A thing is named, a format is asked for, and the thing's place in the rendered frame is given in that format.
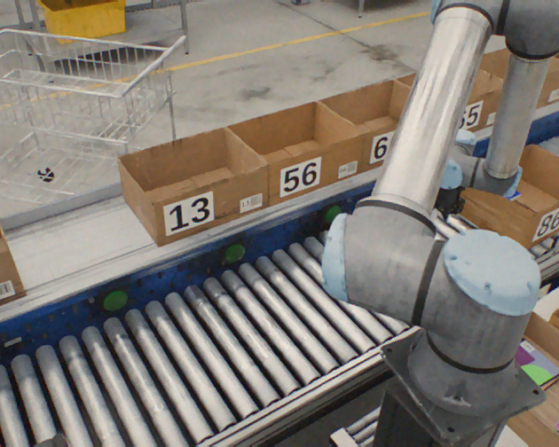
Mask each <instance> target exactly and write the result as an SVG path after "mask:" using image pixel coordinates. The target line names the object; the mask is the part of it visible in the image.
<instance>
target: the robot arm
mask: <svg viewBox="0 0 559 447"><path fill-rule="evenodd" d="M429 18H430V24H431V25H432V26H434V30H432V32H431V35H430V38H429V42H428V45H427V47H426V50H425V52H424V54H423V57H422V61H421V64H420V67H419V69H418V72H417V75H416V76H415V80H414V83H413V87H412V89H411V90H410V91H409V94H408V98H407V100H406V102H405V106H404V109H403V112H402V114H401V117H400V120H399V122H398V126H397V128H396V132H395V135H394V137H393V139H392V142H390V146H389V150H388V151H387V154H386V157H385V159H384V162H383V164H382V169H381V172H380V174H379V176H378V179H377V181H376V185H375V188H374V191H373V192H372V194H371V196H369V197H367V198H364V199H362V200H361V201H359V202H358V204H357V206H355V208H354V210H353V212H352V215H348V214H347V213H344V214H340V215H337V216H336V218H335V220H334V221H333V223H332V225H331V228H330V230H329V233H328V236H327V243H326V246H325V251H324V256H323V263H322V264H321V281H323V287H324V288H325V290H326V292H327V293H328V294H329V295H331V296H333V297H335V298H337V300H340V301H343V302H346V303H347V304H349V305H354V306H358V307H360V308H363V309H366V310H371V311H374V312H377V313H380V314H383V315H385V316H388V318H394V319H396V320H399V321H402V322H405V323H407V324H411V325H416V326H418V327H421V328H424V329H423V330H422V331H421V332H420V333H419V335H418V336H417V337H416V338H415V340H414V341H413V344H412V346H411V348H410V349H409V353H408V358H407V369H408V373H409V376H410V378H412V380H413V383H414V385H415V386H416V387H417V389H418V390H419V391H420V392H421V393H422V394H423V395H424V396H425V397H426V398H427V399H428V400H430V401H431V402H433V403H434V404H436V405H438V406H440V407H442V409H444V410H446V411H449V412H453V413H457V414H460V415H465V416H484V415H488V414H493V413H495V412H497V411H498V410H500V409H501V408H503V407H504V406H505V405H506V404H508V403H509V402H510V400H511V399H512V397H513V395H514V392H515V390H516V384H517V369H516V359H515V354H516V351H517V348H518V346H519V343H520V341H521V338H522V336H523V333H524V331H525V329H526V326H527V325H528V322H529V319H530V316H531V313H532V310H533V309H534V307H535V305H536V302H537V299H538V291H539V284H540V273H539V266H538V265H537V264H536V263H535V260H534V258H533V257H532V256H531V254H530V253H529V252H528V251H527V249H526V248H525V247H523V246H522V245H520V244H518V243H517V242H515V241H514V240H512V239H510V238H508V237H506V236H505V237H501V236H499V235H498V234H497V233H495V231H487V230H478V229H473V230H465V231H461V233H460V235H459V234H455V235H454V236H452V237H451V238H450V239H449V240H448V241H442V240H440V239H435V237H436V235H437V222H436V218H437V211H436V210H434V208H436V209H437V210H438V211H439V212H440V213H441V214H442V215H441V216H442V217H443V219H445V221H446V222H447V223H448V220H449V218H450V217H451V218H453V219H456V220H458V216H457V215H456V214H459V211H460V212H461V211H462V210H463V208H464V204H465V200H464V198H462V197H461V196H460V194H461V191H465V190H466V188H471V189H475V190H478V191H483V192H490V193H494V194H498V195H499V196H508V197H510V196H512V195H513V194H514V192H515V190H516V187H517V185H518V182H519V178H520V176H521V172H523V169H521V168H520V167H518V163H519V160H520V157H521V154H522V151H523V150H524V146H525V142H526V139H527V136H528V133H529V130H530V127H531V121H532V118H533V115H534V113H535V110H536V105H537V103H538V100H539V95H540V92H541V89H542V85H543V82H544V80H545V76H546V73H547V68H548V65H550V62H551V58H553V57H555V56H556V55H557V54H558V53H559V2H558V1H557V0H433V2H432V5H431V9H430V16H429ZM492 35H496V36H502V37H503V36H504V37H505V46H506V48H507V50H508V51H510V54H508V56H509V58H508V62H507V65H506V69H505V74H504V78H503V82H502V86H501V90H500V98H499V102H498V106H497V111H496V114H495V119H494V123H493V127H492V134H491V139H490V143H489V148H488V152H487V155H486V159H482V158H477V157H472V154H473V151H474V147H475V144H476V136H475V135H474V134H473V133H471V132H469V131H466V130H462V129H459V127H460V125H461V120H462V117H463V115H464V112H465V108H467V105H468V101H469V98H470V95H471V91H472V89H473V86H474V83H475V80H476V76H477V72H478V68H479V66H480V63H481V60H482V57H483V55H484V49H485V46H486V44H487V42H488V41H489V39H490V37H492ZM461 203H463V205H461ZM460 207H461V208H460Z"/></svg>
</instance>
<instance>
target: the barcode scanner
mask: <svg viewBox="0 0 559 447"><path fill-rule="evenodd" d="M34 447H72V445H71V444H70V442H69V441H68V440H67V439H66V437H65V436H64V435H62V434H57V435H55V436H54V437H53V438H49V439H46V440H44V441H42V442H40V443H39V444H37V445H35V446H34Z"/></svg>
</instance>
